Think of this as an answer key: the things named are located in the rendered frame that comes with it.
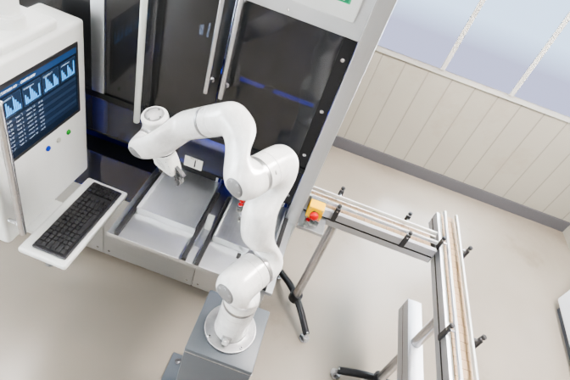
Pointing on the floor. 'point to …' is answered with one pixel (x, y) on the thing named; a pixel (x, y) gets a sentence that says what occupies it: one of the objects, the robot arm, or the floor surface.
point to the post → (351, 80)
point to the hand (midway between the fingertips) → (171, 175)
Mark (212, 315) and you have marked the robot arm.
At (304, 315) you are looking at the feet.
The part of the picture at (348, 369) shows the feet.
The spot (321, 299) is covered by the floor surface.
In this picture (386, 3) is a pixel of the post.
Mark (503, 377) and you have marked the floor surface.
